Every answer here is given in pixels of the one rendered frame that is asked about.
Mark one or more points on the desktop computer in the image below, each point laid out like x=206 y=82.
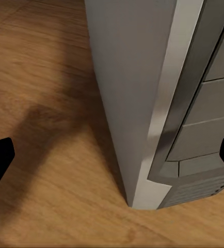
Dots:
x=160 y=71

